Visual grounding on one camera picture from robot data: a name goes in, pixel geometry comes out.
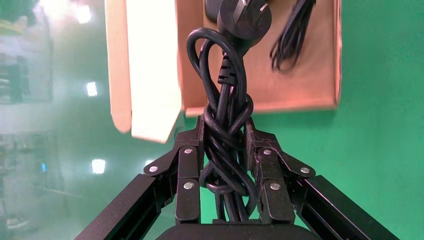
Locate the open flat cardboard box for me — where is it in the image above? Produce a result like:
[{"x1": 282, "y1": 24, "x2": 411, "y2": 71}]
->
[{"x1": 105, "y1": 0, "x2": 342, "y2": 144}]

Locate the green table cloth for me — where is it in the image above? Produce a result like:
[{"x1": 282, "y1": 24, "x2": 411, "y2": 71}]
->
[{"x1": 165, "y1": 0, "x2": 424, "y2": 240}]

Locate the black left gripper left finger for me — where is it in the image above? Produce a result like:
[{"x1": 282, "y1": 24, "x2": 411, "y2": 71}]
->
[{"x1": 74, "y1": 115, "x2": 205, "y2": 240}]

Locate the black wired computer mouse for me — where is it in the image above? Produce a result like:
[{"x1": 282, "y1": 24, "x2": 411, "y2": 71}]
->
[{"x1": 203, "y1": 0, "x2": 318, "y2": 72}]

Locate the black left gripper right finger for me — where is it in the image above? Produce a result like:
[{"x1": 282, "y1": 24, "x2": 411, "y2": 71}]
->
[{"x1": 245, "y1": 117, "x2": 400, "y2": 240}]

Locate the black power cord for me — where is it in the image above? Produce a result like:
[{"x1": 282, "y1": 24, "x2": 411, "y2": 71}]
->
[{"x1": 185, "y1": 0, "x2": 274, "y2": 223}]

